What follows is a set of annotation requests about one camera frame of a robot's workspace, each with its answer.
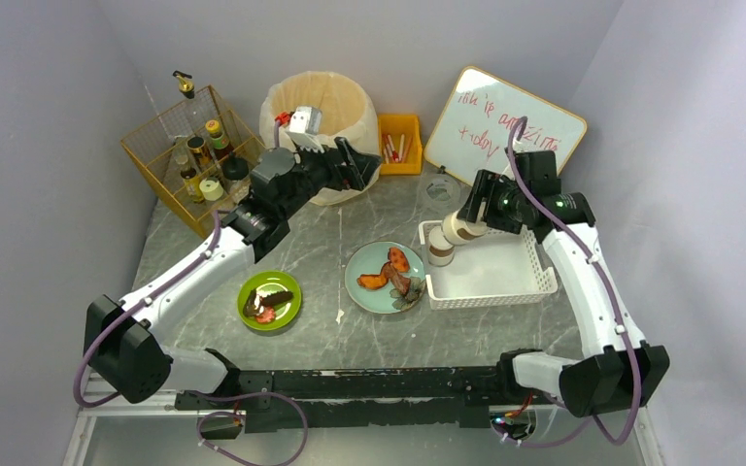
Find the tall yellow label spice jar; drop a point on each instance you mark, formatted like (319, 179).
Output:
(198, 148)

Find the dark sea cucumber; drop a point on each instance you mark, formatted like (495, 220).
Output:
(277, 298)

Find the red marker pen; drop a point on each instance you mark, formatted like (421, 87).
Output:
(394, 153)

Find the trash bin with bag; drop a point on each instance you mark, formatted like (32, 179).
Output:
(347, 110)

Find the brown meat rib piece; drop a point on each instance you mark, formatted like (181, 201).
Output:
(400, 283)

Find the black lid shaker jar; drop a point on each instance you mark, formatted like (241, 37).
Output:
(235, 170)

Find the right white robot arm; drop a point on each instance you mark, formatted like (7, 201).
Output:
(619, 370)

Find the orange fried piece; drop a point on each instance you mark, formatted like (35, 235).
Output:
(398, 260)

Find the yellow wire basket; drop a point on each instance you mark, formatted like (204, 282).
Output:
(155, 147)

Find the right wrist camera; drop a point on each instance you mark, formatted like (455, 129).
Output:
(538, 170)

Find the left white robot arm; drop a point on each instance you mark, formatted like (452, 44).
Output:
(122, 353)

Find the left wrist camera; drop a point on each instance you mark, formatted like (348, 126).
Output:
(302, 127)

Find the light blue flower plate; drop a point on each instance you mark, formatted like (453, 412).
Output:
(369, 259)

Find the whiteboard with red writing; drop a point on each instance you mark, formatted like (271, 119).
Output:
(473, 128)

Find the steel lined mug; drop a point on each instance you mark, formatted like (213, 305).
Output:
(459, 232)

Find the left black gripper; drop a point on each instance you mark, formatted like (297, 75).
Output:
(336, 166)

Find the white mug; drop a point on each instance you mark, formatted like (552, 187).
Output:
(440, 251)

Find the clear oil dispenser bottle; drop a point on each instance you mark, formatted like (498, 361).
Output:
(186, 90)

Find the green plate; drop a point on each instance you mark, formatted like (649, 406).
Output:
(265, 283)

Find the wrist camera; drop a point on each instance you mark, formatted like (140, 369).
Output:
(302, 127)
(538, 170)

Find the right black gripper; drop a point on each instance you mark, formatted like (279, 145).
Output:
(484, 198)

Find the white plastic basket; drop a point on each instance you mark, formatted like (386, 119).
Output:
(498, 269)

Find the orange chicken wing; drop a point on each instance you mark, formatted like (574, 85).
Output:
(372, 282)

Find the small yellow label bottle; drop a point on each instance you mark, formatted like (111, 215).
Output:
(192, 182)

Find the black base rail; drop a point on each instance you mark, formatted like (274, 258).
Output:
(466, 396)

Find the yellow plastic bin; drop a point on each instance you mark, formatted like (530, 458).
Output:
(405, 132)

